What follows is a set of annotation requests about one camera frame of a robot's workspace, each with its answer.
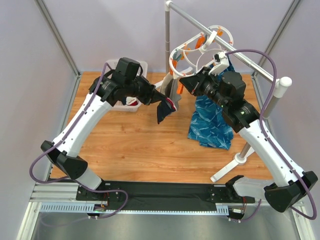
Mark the black base mat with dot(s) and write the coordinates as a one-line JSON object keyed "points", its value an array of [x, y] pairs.
{"points": [[161, 196]]}

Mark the grey sock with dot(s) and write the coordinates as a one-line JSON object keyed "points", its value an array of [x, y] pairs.
{"points": [[172, 90]]}

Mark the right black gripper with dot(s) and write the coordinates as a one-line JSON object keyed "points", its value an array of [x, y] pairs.
{"points": [[194, 83]]}

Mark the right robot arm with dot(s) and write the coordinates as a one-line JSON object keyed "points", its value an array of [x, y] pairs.
{"points": [[290, 182]]}

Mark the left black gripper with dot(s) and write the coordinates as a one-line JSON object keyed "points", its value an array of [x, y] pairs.
{"points": [[147, 93]]}

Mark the orange clothes peg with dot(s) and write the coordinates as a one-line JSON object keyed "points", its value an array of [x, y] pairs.
{"points": [[180, 89]]}

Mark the aluminium rail frame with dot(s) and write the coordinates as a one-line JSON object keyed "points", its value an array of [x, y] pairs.
{"points": [[62, 211]]}

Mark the white plastic basket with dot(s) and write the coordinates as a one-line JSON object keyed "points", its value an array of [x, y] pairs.
{"points": [[121, 106]]}

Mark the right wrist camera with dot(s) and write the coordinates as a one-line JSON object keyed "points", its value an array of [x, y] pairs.
{"points": [[221, 63]]}

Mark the white round clip hanger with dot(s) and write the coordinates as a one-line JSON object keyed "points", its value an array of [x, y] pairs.
{"points": [[191, 56]]}

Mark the red white sock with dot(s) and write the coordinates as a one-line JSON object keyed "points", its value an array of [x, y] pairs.
{"points": [[131, 101]]}

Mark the cream beige sock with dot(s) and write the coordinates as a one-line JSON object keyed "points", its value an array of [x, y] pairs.
{"points": [[167, 85]]}

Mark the metal drying rack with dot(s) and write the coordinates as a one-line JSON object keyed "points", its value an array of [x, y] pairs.
{"points": [[225, 42]]}

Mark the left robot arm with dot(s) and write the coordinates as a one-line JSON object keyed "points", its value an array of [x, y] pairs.
{"points": [[125, 80]]}

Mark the blue patterned cloth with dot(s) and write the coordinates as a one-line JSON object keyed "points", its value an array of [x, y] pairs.
{"points": [[208, 127]]}

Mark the dark navy sock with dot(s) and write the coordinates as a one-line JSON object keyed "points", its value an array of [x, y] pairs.
{"points": [[165, 108]]}

